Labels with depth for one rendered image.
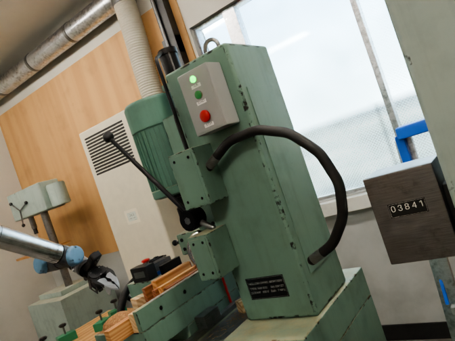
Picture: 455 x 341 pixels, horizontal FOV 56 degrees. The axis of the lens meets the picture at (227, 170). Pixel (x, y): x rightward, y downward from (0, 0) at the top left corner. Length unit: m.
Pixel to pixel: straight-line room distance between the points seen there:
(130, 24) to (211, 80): 2.02
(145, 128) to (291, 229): 0.54
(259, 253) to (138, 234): 1.97
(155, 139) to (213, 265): 0.43
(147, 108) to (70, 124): 2.52
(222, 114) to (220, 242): 0.34
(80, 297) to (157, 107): 2.42
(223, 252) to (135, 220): 1.93
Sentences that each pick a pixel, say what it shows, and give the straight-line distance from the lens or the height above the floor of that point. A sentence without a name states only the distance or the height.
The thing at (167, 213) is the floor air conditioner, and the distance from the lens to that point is 2.90.
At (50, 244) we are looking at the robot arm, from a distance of 1.73.
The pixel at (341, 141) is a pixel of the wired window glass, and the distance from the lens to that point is 2.52.
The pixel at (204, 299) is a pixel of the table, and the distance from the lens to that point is 1.33.
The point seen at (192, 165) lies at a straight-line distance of 1.08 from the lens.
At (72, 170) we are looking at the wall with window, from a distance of 3.90.
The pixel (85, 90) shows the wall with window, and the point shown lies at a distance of 3.62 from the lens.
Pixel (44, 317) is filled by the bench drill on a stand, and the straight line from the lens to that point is 3.69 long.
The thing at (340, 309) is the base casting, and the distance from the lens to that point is 1.23.
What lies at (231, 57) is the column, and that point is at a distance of 1.10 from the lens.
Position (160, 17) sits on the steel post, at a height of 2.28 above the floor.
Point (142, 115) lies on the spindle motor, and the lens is 1.33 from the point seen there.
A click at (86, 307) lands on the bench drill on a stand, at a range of 3.57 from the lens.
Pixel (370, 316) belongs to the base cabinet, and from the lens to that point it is 1.41.
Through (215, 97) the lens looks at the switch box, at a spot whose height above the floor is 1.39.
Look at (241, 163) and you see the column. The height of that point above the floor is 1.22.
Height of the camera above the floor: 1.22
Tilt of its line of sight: level
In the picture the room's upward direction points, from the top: 19 degrees counter-clockwise
